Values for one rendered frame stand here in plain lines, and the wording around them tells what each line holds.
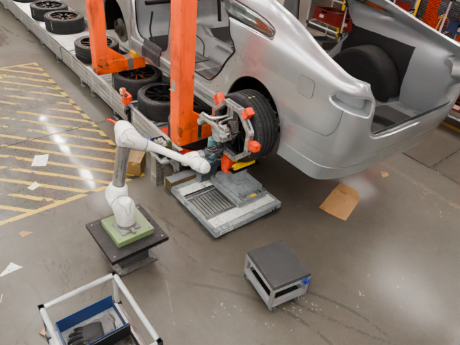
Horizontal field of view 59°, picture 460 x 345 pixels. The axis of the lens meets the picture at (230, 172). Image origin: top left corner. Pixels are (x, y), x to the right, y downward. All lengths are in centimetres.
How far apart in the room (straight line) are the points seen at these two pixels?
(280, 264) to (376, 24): 292
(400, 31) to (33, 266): 417
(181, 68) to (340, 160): 158
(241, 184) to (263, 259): 111
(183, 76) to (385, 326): 267
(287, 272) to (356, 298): 73
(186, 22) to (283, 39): 82
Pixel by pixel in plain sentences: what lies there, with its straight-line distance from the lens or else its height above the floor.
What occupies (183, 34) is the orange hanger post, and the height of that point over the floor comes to 163.
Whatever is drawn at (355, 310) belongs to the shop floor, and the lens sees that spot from 364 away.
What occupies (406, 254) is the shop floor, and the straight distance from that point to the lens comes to 428.
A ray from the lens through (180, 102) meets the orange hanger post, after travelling 387.
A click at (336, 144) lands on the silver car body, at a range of 328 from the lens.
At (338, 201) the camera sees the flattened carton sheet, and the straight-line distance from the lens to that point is 458.
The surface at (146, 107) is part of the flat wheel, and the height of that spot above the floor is 43.
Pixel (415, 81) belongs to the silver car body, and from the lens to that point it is 480.
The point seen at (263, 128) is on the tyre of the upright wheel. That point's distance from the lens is 360.
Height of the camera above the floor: 274
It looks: 36 degrees down
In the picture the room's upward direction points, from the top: 6 degrees clockwise
